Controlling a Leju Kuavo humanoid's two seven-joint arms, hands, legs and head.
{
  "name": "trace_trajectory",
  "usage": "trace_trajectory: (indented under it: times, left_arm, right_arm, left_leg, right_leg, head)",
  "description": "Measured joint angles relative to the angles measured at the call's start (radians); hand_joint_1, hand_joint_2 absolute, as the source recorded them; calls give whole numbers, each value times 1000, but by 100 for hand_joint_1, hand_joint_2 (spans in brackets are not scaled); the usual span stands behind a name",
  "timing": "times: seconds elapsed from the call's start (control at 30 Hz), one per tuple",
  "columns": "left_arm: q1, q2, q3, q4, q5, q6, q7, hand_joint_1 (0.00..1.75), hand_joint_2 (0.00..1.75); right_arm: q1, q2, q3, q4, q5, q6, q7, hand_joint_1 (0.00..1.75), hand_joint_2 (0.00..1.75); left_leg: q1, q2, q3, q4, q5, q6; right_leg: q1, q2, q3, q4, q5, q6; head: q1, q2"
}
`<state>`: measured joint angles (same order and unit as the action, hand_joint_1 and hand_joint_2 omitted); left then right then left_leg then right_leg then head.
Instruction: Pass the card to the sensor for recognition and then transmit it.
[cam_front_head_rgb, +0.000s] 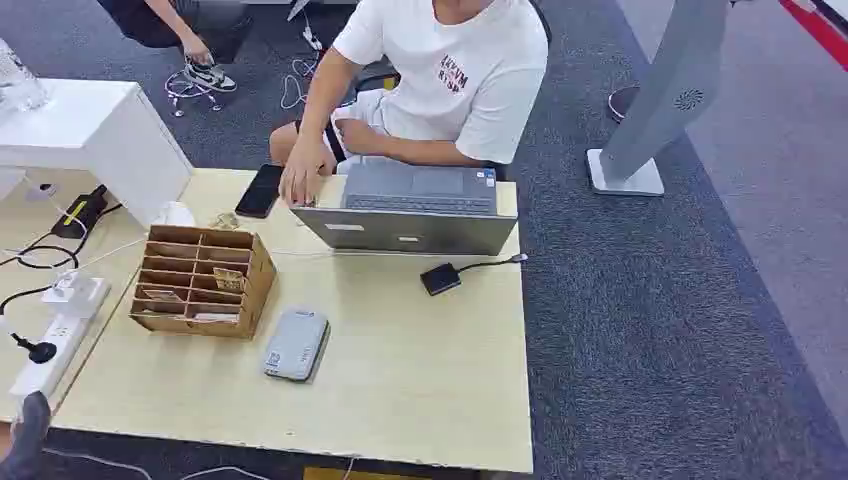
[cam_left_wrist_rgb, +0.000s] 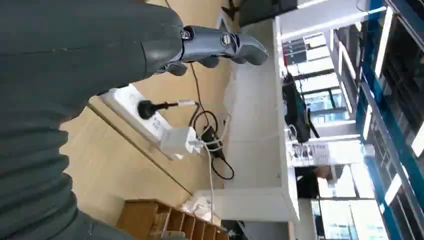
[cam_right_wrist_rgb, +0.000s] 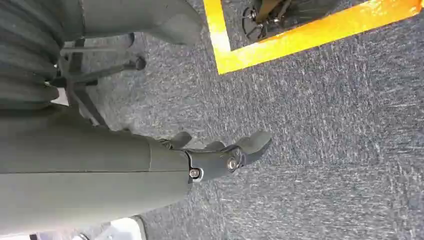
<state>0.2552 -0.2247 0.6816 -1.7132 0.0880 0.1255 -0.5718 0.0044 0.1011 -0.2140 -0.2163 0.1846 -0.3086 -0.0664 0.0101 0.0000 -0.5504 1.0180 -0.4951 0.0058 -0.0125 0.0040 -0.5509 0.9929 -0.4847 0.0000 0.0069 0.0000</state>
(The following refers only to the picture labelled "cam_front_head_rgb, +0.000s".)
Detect person's right hand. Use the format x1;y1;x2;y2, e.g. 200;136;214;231
278;135;338;208

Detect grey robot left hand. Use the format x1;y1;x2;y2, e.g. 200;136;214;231
0;390;53;480

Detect black smartphone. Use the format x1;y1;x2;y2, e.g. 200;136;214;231
234;163;286;220

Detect black round plug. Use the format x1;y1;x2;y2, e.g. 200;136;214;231
9;333;58;365

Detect wooden card box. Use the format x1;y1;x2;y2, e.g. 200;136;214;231
128;223;278;341

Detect grey laptop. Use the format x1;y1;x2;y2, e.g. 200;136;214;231
290;162;519;258

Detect card with brown print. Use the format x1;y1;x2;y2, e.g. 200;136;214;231
211;266;248;294

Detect white and black sneaker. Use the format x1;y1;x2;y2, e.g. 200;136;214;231
183;60;238;93

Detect white floor power strip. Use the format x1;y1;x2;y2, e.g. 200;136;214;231
301;7;325;53

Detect white charger plug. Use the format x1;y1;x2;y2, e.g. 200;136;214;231
40;270;101;317

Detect seated person in white shirt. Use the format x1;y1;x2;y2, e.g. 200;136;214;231
268;0;551;208

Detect black square dongle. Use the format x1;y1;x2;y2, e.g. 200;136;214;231
419;262;463;297

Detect white cabinet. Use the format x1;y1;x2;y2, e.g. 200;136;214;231
0;78;195;230

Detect black power adapter yellow label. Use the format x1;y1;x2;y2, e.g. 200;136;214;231
50;184;109;240

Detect crouching person in dark clothes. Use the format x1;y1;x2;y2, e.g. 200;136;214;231
97;0;254;68

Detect clear plastic container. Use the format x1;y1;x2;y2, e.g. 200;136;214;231
0;38;51;113

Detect yellow strip under desk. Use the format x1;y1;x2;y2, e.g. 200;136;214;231
303;466;432;480

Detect dark round bin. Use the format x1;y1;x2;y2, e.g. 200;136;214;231
607;84;643;125

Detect grey standing kiosk white base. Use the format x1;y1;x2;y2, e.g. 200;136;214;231
585;0;733;198

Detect white cable under desk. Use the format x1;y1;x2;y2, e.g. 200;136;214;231
42;447;273;480

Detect white floor cable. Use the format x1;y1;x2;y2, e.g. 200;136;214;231
279;56;321;112

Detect thin black cable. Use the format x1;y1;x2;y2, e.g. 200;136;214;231
0;284;54;317

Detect black looped power cable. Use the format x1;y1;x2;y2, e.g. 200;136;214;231
0;201;125;271

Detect black dongle cable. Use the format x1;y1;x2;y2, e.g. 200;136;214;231
457;253;529;274

